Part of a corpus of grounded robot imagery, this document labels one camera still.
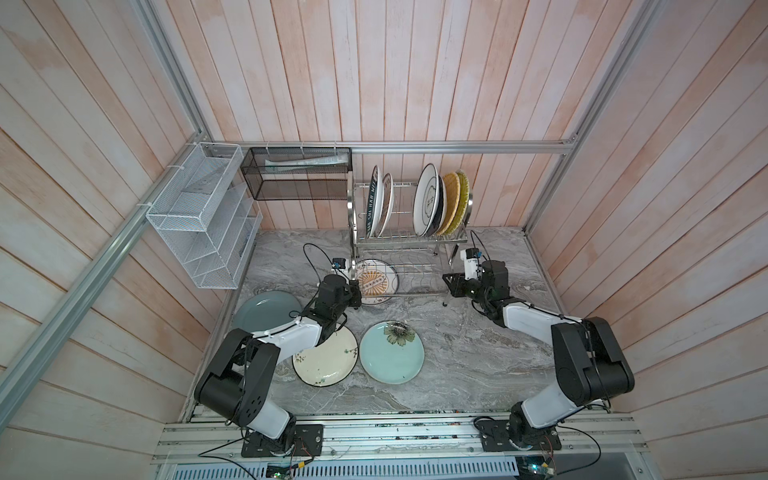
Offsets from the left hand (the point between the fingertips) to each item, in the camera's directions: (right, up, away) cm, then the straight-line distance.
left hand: (357, 285), depth 92 cm
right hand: (+28, +4, +2) cm, 28 cm away
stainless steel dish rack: (+14, +15, -10) cm, 22 cm away
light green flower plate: (+10, -19, -5) cm, 22 cm away
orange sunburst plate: (+7, 0, +12) cm, 14 cm away
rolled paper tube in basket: (-26, +37, -3) cm, 45 cm away
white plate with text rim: (+6, +27, +6) cm, 28 cm away
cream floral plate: (-7, -22, -7) cm, 24 cm away
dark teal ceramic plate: (-32, -9, +6) cm, 33 cm away
